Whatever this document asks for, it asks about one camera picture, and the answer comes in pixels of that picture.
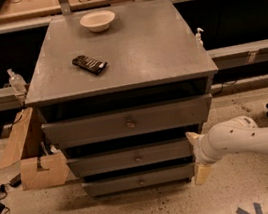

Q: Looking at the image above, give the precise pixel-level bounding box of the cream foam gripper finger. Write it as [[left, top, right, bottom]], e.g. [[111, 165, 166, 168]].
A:
[[194, 164, 213, 186]]

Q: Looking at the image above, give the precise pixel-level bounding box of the grey drawer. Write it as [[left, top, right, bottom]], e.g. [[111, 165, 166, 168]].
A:
[[67, 138, 193, 177], [82, 163, 195, 197], [42, 94, 212, 149]]

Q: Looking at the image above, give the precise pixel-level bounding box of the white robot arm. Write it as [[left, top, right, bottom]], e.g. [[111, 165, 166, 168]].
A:
[[186, 116, 268, 185]]

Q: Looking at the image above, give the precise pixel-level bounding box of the grey top drawer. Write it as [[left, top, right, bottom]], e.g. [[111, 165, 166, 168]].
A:
[[42, 94, 212, 149]]

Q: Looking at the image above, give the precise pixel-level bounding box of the grey drawer cabinet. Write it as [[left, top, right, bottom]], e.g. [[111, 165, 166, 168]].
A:
[[12, 0, 236, 207]]

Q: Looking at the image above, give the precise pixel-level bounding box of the grey bottom drawer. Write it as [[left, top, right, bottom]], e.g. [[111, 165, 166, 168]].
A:
[[82, 163, 195, 197]]

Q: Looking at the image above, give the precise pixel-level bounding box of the blue tape cross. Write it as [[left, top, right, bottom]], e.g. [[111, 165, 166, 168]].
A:
[[235, 200, 264, 214]]

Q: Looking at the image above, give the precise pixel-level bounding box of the white pump bottle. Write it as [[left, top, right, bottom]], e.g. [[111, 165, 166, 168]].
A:
[[195, 28, 204, 46]]

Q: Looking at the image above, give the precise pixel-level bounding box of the black snack bar packet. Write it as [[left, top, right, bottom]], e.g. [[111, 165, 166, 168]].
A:
[[72, 55, 107, 75]]

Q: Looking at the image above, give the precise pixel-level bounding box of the white bowl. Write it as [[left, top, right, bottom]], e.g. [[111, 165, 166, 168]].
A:
[[80, 10, 115, 33]]

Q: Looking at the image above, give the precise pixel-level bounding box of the brown cardboard box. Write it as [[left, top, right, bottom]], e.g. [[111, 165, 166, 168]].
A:
[[0, 107, 70, 191]]

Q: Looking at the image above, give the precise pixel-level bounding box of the clear sanitizer bottle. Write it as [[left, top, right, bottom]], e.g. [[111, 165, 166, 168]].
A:
[[7, 69, 27, 94]]

